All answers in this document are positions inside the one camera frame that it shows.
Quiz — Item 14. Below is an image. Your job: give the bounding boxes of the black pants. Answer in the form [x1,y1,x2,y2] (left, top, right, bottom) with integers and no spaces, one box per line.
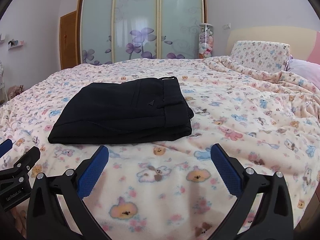
[48,76,194,145]

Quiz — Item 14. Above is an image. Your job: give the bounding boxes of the brown wooden door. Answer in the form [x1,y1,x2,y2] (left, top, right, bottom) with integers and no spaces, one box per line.
[59,11,76,70]

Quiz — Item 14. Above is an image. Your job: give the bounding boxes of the cartoon print fleece blanket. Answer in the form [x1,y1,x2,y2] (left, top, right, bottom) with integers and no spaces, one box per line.
[1,56,319,239]

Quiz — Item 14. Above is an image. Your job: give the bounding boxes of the white wall shelf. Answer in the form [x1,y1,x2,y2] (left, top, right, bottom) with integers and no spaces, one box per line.
[8,40,24,50]

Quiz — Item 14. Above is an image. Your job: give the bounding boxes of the white wall socket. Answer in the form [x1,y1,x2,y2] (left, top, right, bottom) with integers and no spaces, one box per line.
[222,23,231,30]

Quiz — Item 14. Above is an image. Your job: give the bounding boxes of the cartoon print pillow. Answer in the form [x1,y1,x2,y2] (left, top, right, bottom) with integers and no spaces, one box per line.
[230,41,290,73]

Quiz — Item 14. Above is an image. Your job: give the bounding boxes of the cream pink headboard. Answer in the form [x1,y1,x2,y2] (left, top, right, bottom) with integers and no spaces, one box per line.
[225,25,319,64]

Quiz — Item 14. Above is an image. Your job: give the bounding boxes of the frosted glass floral wardrobe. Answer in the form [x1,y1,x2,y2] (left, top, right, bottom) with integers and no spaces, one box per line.
[76,0,207,66]

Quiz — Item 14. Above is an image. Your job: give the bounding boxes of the clear tube of plush toys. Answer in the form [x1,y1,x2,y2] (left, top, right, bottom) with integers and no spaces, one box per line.
[199,23,214,59]

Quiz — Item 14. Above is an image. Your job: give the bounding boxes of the lilac pillow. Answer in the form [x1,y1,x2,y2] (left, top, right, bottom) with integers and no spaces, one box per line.
[287,59,320,88]

